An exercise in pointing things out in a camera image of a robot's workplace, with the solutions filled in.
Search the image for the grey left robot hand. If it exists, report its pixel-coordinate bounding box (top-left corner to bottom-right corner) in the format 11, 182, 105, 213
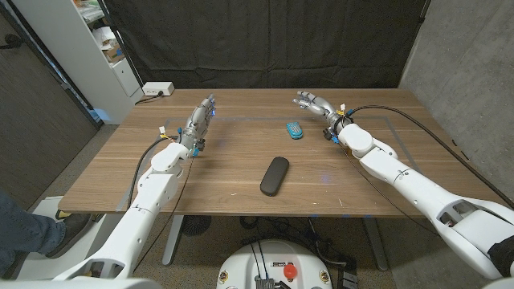
178, 94, 217, 157

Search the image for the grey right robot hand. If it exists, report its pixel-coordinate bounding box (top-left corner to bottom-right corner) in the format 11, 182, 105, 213
292, 90, 354, 140

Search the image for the teal toy phone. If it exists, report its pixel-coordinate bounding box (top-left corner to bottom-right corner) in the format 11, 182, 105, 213
286, 121, 304, 140

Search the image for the black glasses case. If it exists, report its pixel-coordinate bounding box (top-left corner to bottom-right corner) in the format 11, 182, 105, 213
259, 156, 291, 197

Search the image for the white power strip box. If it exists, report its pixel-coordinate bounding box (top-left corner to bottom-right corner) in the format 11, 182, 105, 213
141, 81, 176, 97

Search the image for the black backdrop stand pole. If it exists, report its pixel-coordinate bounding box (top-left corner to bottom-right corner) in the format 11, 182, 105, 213
97, 0, 145, 88

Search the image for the black backdrop curtain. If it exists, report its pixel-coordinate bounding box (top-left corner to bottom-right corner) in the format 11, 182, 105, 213
103, 0, 430, 90

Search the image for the round black fan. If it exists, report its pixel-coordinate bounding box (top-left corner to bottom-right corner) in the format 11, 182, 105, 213
181, 215, 213, 237

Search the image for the cardboard box with blue tape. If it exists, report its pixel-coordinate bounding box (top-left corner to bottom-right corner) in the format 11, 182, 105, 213
102, 43, 125, 63

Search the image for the grey table leg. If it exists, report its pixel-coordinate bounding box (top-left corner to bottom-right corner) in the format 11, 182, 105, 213
363, 218, 390, 272
161, 215, 186, 267

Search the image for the white shelf cabinet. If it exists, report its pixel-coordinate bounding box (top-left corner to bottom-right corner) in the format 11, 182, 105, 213
11, 0, 145, 125

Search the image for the white robot torso base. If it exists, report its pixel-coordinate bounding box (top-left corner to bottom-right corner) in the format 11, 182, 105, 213
216, 239, 333, 289

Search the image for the person's dark shoe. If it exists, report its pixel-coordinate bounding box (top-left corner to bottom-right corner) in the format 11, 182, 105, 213
44, 213, 93, 258

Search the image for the black power brick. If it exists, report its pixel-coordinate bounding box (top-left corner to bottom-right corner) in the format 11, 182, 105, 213
337, 256, 359, 289

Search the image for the person's leg in jeans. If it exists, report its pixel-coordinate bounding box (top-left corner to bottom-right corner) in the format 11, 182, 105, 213
0, 190, 67, 278

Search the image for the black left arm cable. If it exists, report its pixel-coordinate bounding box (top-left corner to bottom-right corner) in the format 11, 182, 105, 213
127, 135, 178, 210

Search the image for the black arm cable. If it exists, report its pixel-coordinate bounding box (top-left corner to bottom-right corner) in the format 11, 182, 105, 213
345, 104, 514, 210
127, 135, 178, 210

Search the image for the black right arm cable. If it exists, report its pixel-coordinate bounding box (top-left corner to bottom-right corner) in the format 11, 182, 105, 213
345, 104, 514, 210

